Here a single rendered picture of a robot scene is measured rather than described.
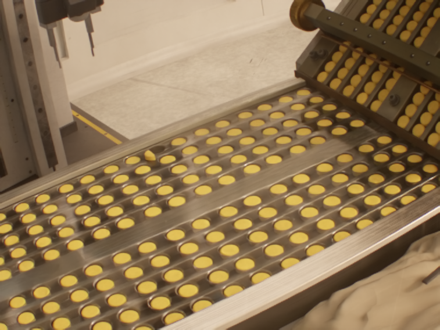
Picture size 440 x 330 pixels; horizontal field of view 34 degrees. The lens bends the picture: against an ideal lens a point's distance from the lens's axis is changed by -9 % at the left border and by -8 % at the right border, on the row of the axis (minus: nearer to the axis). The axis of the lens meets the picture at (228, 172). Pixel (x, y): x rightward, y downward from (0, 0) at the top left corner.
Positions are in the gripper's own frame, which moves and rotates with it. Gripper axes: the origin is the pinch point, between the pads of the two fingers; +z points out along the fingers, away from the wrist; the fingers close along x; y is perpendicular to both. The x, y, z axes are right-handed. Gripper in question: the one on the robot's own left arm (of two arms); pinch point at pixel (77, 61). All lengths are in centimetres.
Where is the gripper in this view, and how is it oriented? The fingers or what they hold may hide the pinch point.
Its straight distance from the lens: 88.2
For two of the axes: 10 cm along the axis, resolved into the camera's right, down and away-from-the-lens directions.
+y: 4.4, 2.8, -8.5
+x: 8.8, -3.4, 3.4
